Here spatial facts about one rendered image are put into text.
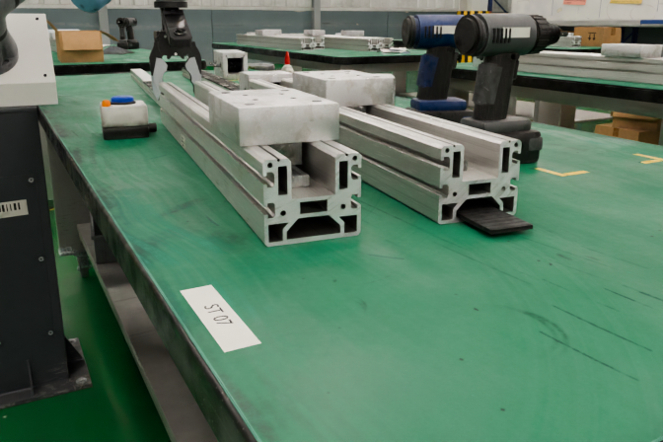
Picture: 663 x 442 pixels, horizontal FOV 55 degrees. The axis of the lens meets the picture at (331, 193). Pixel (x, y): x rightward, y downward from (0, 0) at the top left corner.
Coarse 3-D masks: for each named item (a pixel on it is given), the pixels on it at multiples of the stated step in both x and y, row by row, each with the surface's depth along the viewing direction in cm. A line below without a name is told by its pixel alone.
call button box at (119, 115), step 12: (108, 108) 113; (120, 108) 114; (132, 108) 115; (144, 108) 115; (108, 120) 114; (120, 120) 114; (132, 120) 115; (144, 120) 116; (108, 132) 114; (120, 132) 115; (132, 132) 116; (144, 132) 116
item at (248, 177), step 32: (160, 96) 130; (192, 128) 95; (224, 160) 75; (256, 160) 61; (288, 160) 60; (320, 160) 65; (352, 160) 62; (224, 192) 77; (256, 192) 62; (288, 192) 60; (320, 192) 63; (352, 192) 63; (256, 224) 64; (288, 224) 61; (320, 224) 66; (352, 224) 65
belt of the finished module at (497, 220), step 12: (468, 204) 72; (480, 204) 72; (456, 216) 69; (468, 216) 67; (480, 216) 67; (492, 216) 67; (504, 216) 67; (480, 228) 65; (492, 228) 63; (504, 228) 63; (516, 228) 64; (528, 228) 65
